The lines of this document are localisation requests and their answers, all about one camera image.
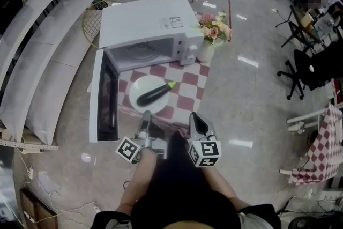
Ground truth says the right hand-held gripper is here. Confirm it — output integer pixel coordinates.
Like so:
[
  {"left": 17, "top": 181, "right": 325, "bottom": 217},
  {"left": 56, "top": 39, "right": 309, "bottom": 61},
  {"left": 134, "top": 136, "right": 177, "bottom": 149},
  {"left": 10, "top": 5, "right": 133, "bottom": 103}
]
[{"left": 188, "top": 112, "right": 222, "bottom": 168}]

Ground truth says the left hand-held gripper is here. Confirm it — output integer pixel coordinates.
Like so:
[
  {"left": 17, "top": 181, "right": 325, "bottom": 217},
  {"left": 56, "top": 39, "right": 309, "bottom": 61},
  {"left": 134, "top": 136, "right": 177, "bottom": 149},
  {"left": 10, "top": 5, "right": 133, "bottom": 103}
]
[{"left": 115, "top": 110, "right": 168, "bottom": 165}]

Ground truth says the purple toy eggplant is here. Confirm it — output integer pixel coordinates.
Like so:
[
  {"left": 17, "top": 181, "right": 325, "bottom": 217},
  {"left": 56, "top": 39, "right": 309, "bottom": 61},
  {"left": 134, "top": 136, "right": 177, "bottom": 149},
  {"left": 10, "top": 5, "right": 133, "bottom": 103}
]
[{"left": 136, "top": 80, "right": 177, "bottom": 106}]

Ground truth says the white round plate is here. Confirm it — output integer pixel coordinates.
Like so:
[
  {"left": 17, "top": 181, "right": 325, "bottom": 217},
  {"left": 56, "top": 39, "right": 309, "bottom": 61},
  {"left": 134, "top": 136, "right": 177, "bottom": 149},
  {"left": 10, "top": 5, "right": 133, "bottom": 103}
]
[{"left": 129, "top": 75, "right": 170, "bottom": 114}]

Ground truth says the white microwave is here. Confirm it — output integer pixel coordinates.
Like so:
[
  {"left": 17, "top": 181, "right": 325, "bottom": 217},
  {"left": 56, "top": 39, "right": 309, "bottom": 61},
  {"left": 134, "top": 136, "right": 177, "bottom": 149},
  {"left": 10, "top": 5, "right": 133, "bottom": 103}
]
[{"left": 88, "top": 0, "right": 205, "bottom": 143}]

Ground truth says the person's right forearm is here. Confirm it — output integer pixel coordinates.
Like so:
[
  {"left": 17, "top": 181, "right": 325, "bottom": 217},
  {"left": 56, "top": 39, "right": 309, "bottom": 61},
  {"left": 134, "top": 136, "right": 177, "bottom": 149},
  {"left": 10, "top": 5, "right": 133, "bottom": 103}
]
[{"left": 200, "top": 166, "right": 240, "bottom": 209}]

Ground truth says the person's left forearm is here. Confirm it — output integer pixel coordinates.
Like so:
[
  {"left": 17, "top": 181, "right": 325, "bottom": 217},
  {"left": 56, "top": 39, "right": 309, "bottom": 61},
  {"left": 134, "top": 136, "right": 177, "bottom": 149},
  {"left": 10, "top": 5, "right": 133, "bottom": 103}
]
[{"left": 115, "top": 152, "right": 159, "bottom": 214}]

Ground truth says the pink checkered tablecloth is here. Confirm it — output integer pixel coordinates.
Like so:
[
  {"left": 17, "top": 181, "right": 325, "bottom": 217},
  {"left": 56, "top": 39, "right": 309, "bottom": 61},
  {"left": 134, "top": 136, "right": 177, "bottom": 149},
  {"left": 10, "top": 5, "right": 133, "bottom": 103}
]
[
  {"left": 117, "top": 60, "right": 211, "bottom": 139},
  {"left": 290, "top": 102, "right": 343, "bottom": 186}
]

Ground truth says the person's black clothing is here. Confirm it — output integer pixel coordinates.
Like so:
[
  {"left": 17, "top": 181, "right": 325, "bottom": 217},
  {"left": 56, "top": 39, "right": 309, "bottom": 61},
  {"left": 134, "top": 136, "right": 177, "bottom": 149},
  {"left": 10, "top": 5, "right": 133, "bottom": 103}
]
[{"left": 91, "top": 130, "right": 281, "bottom": 229}]

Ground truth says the white ribbed vase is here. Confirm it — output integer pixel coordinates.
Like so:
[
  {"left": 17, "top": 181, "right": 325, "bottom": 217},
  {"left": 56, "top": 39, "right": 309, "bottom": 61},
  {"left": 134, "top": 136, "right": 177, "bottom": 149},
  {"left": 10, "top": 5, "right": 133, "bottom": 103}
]
[{"left": 197, "top": 39, "right": 215, "bottom": 64}]

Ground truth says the cluster of plastic bottles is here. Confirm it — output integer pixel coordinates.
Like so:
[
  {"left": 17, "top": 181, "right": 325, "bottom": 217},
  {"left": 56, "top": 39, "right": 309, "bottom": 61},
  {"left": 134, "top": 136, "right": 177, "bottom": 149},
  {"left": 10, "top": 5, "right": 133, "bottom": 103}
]
[{"left": 288, "top": 121, "right": 306, "bottom": 134}]

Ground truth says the pink and cream flower bouquet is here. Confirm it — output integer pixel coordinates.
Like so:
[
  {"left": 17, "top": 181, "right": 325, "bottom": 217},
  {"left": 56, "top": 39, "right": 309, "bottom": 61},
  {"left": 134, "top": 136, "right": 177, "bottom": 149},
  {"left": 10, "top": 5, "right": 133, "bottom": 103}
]
[{"left": 191, "top": 11, "right": 233, "bottom": 48}]

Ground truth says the white metal shelving rack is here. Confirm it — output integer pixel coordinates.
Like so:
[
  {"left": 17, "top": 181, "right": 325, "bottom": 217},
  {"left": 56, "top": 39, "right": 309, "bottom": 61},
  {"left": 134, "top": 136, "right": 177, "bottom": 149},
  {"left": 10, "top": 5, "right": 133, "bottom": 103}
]
[{"left": 0, "top": 0, "right": 110, "bottom": 151}]

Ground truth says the black office chair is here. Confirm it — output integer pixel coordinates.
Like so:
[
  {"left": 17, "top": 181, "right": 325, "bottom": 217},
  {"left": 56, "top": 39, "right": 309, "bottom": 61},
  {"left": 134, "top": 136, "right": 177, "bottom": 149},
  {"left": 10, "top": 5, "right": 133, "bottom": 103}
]
[{"left": 277, "top": 40, "right": 343, "bottom": 101}]

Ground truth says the brown wooden box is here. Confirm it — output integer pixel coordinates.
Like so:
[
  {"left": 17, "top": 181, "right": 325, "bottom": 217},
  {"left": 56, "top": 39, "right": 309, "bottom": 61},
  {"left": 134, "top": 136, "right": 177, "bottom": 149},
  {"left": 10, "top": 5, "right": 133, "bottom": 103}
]
[{"left": 20, "top": 188, "right": 59, "bottom": 229}]

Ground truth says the dark folding table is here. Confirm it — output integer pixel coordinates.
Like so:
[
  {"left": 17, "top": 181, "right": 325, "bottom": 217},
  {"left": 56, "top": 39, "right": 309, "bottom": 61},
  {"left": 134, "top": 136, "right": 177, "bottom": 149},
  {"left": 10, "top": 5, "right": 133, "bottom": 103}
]
[{"left": 275, "top": 4, "right": 322, "bottom": 48}]

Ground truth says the beige box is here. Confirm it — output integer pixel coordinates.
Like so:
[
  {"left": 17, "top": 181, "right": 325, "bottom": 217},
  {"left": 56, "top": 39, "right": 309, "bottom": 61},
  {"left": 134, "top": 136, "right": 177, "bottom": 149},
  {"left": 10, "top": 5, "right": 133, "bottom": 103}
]
[{"left": 301, "top": 13, "right": 314, "bottom": 29}]

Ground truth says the round wire basket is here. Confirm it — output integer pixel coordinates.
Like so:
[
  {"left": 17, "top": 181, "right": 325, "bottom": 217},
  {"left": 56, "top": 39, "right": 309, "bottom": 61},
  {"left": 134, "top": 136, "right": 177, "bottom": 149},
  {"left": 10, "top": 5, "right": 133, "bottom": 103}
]
[{"left": 81, "top": 0, "right": 115, "bottom": 49}]

